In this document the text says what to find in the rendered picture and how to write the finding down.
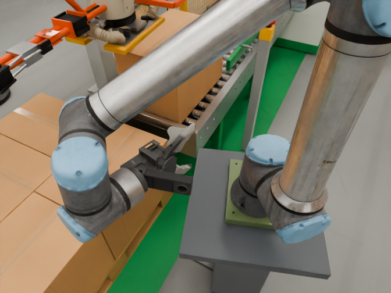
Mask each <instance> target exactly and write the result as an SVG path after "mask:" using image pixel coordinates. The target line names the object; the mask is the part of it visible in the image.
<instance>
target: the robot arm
mask: <svg viewBox="0 0 391 293"><path fill-rule="evenodd" d="M323 1H326V2H329V3H330V7H329V10H328V14H327V17H326V20H325V24H324V29H325V30H324V34H323V36H322V40H321V44H320V46H319V50H318V53H317V57H316V60H315V63H314V67H313V70H312V73H311V77H310V80H309V83H308V87H307V90H306V93H305V97H304V100H303V104H302V107H301V110H300V114H299V116H298V120H297V124H296V127H295V130H294V133H293V137H292V141H291V143H290V142H289V141H288V140H286V139H284V138H282V137H280V136H277V135H270V134H263V135H258V136H256V137H254V138H253V139H251V140H250V142H249V143H248V146H247V148H246V151H245V156H244V160H243V164H242V167H241V172H240V175H239V176H238V178H237V179H235V180H234V182H233V184H232V186H231V189H230V198H231V200H232V202H233V204H234V206H235V207H236V208H237V209H238V210H239V211H241V212H242V213H244V214H245V215H247V216H251V217H256V218H263V217H268V218H269V220H270V222H271V224H272V225H273V227H274V229H275V233H277V235H278V236H279V238H280V239H281V241H282V242H284V243H287V244H292V243H297V242H301V241H304V240H307V239H309V238H312V237H314V236H316V235H318V234H319V233H321V232H323V231H324V230H326V229H327V228H328V227H329V226H330V224H331V219H330V217H329V215H328V214H327V212H326V211H325V209H324V206H325V204H326V202H327V200H328V190H327V187H326V183H327V181H328V179H329V177H330V175H331V173H332V171H333V169H334V167H335V165H336V163H337V161H338V159H339V157H340V155H341V153H342V151H343V149H344V147H345V145H346V142H347V140H348V138H349V136H350V134H351V132H352V130H353V128H354V126H355V125H356V122H357V120H358V118H359V116H360V114H361V112H362V110H363V108H364V106H365V104H366V103H367V100H368V98H369V96H370V94H371V92H372V90H373V88H374V86H375V84H376V82H377V80H378V78H379V76H380V74H381V72H382V70H383V68H384V66H385V64H386V62H387V60H388V58H389V56H390V54H391V0H221V1H220V2H218V3H217V4H216V5H214V6H213V7H212V8H210V9H208V10H207V11H206V12H205V13H203V14H202V15H201V16H199V17H198V18H196V19H195V20H193V21H192V22H191V23H190V24H188V25H187V26H186V27H184V28H183V29H181V30H180V31H178V32H177V33H176V34H174V35H173V36H171V37H170V38H169V39H167V40H166V41H165V42H163V43H162V44H161V45H159V46H158V47H156V48H155V49H154V50H152V51H151V52H150V53H148V54H147V55H145V56H144V57H143V58H141V59H140V60H139V61H137V62H136V63H135V64H133V65H132V66H130V67H129V68H128V69H126V70H125V71H124V72H122V73H121V74H120V75H118V76H117V77H115V78H114V79H113V80H111V81H110V82H109V83H107V84H105V85H104V86H103V87H102V88H100V89H99V90H98V91H96V92H94V93H91V94H90V95H89V96H87V97H75V98H72V99H70V100H69V101H67V102H66V103H65V104H64V105H63V107H62V109H61V112H60V115H59V120H58V123H59V138H58V146H57V147H56V148H55V150H54V151H53V153H52V156H51V170H52V175H53V177H54V179H55V181H56V182H57V185H58V188H59V191H60V193H61V196H62V199H63V203H64V205H61V206H60V207H59V208H58V209H57V211H56V212H57V215H58V216H59V218H60V219H61V221H62V223H63V224H64V225H65V226H66V228H67V229H68V230H69V231H70V232H71V233H72V235H73V236H74V237H75V238H76V239H77V240H78V241H80V242H82V243H85V242H88V241H89V240H91V239H92V238H94V237H96V236H97V235H98V234H99V233H100V232H101V231H103V230H104V229H106V228H107V227H108V226H109V225H111V224H112V223H113V222H114V221H116V220H117V219H118V218H120V217H121V216H122V215H124V214H125V213H126V212H127V211H128V210H130V209H131V208H132V207H134V206H135V205H137V204H138V203H139V202H140V201H142V200H143V199H144V197H145V193H146V192H147V191H148V188H152V189H156V190H162V191H167V192H173V193H177V194H182V195H188V196H189V195H191V191H192V187H193V178H192V176H186V175H183V174H185V173H186V172H187V171H188V170H190V169H191V166H192V164H186V165H184V166H183V165H181V166H179V165H177V164H176V159H177V157H176V156H175V155H174V154H175V153H177V152H180V151H181V150H182V148H183V146H184V144H185V143H186V141H187V140H189V138H190V136H191V135H192V134H193V133H194V131H195V127H196V124H194V123H193V124H191V125H189V126H188V127H187V128H186V129H182V128H177V127H173V126H172V127H169V128H168V130H167V133H168V135H169V141H168V142H167V144H166V149H165V148H164V147H162V146H161V145H160V143H159V142H158V141H156V140H154V139H153V140H152V141H150V142H149V143H147V144H145V145H144V146H142V147H141V148H139V149H138V151H139V154H138V155H136V156H135V157H133V158H131V159H130V160H128V161H127V162H125V163H124V164H122V165H120V169H118V170H117V171H115V172H114V173H112V174H110V175H109V170H108V156H107V153H106V139H105V138H106V137H107V136H109V135H110V134H112V133H113V132H114V131H116V130H117V129H119V128H120V126H121V125H123V124H124V123H126V122H127V121H129V120H130V119H132V118H133V117H135V116H136V115H137V114H139V113H140V112H142V111H143V110H144V109H146V108H148V107H149V106H151V105H152V104H153V103H155V102H156V101H158V100H159V99H161V98H162V97H164V96H165V95H166V94H168V93H170V92H171V91H173V90H174V89H175V88H177V87H178V86H180V85H181V84H183V83H184V82H186V81H187V80H188V79H190V78H192V77H193V76H195V75H196V74H197V73H199V72H200V71H202V70H203V69H205V68H206V67H208V66H209V65H210V64H212V63H214V62H215V61H216V60H218V59H219V58H221V57H222V56H223V55H225V54H227V53H228V52H230V51H231V50H232V49H234V48H235V47H237V46H238V45H240V44H241V43H242V42H244V41H245V40H247V39H249V38H250V37H252V36H253V35H254V34H256V33H257V32H259V31H260V30H262V29H263V28H264V27H266V26H267V25H269V24H271V23H272V22H274V21H275V20H276V19H278V18H279V17H281V16H282V15H284V14H285V13H286V12H288V11H290V10H292V11H295V12H302V11H304V10H306V9H307V8H309V7H310V6H312V5H315V4H316V3H319V2H323ZM150 143H153V144H152V145H150V146H149V147H147V148H145V147H146V146H147V145H149V144H150Z"/></svg>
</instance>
